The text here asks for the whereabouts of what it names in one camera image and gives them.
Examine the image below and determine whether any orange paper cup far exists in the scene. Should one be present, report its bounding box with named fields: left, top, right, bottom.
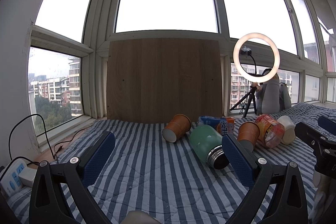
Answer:
left=162, top=114, right=192, bottom=143

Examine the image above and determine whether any webcam on gooseneck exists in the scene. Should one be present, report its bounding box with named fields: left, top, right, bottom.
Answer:
left=239, top=46, right=257, bottom=76

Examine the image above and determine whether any red pink plastic jar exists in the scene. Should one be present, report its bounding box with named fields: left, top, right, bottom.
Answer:
left=255, top=114, right=285, bottom=148

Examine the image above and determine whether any white power adapter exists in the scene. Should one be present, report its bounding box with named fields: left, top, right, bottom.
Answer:
left=18, top=167, right=37, bottom=188

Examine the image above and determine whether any small grey penguin plush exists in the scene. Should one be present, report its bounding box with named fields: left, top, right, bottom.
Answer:
left=279, top=83, right=291, bottom=111

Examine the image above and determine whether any green thermos bottle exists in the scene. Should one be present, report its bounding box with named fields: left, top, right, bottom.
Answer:
left=189, top=124, right=229, bottom=170

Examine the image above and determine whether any right white gloved hand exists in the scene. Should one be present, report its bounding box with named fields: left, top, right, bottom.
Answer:
left=308, top=170, right=335, bottom=223

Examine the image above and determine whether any orange paper cup near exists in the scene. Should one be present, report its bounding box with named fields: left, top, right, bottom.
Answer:
left=237, top=122, right=260, bottom=152

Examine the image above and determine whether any wooden board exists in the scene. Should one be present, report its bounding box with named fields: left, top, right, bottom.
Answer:
left=106, top=38, right=223, bottom=123

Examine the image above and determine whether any black tripod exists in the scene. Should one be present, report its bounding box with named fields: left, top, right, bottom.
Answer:
left=230, top=84, right=260, bottom=118

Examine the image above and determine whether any white plastic cup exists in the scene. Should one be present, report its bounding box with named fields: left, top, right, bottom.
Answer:
left=277, top=115, right=295, bottom=145

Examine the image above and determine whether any striped blue white quilt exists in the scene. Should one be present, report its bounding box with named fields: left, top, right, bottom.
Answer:
left=6, top=102, right=336, bottom=224

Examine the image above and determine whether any black power cable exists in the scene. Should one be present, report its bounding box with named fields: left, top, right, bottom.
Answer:
left=7, top=113, right=91, bottom=166

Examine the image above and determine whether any large grey penguin plush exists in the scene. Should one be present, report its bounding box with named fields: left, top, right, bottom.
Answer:
left=256, top=74, right=280, bottom=115

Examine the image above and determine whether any white power strip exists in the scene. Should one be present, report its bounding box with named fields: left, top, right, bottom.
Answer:
left=1, top=159, right=27, bottom=198

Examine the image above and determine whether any blue orange plastic bottle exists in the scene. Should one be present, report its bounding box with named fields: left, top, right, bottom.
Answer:
left=198, top=116, right=235, bottom=135

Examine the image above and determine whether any orange paper cup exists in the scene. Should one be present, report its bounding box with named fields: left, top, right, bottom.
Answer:
left=237, top=122, right=260, bottom=152
left=162, top=114, right=192, bottom=143

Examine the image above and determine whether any ring light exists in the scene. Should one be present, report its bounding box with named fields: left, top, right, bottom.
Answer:
left=233, top=33, right=280, bottom=83

